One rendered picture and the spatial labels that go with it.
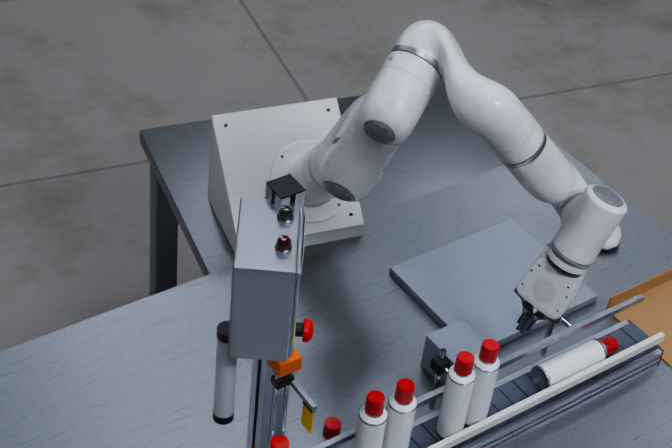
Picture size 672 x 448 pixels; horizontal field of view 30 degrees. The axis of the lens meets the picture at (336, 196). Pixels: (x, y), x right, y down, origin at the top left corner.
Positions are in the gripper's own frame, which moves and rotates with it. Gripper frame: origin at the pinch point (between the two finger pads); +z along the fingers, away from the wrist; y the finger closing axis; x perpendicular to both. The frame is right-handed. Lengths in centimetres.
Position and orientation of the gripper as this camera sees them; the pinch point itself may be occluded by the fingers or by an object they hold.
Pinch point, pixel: (526, 321)
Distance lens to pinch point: 246.4
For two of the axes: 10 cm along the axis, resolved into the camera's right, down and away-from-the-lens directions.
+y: 7.5, 5.9, -3.1
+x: 5.4, -2.6, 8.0
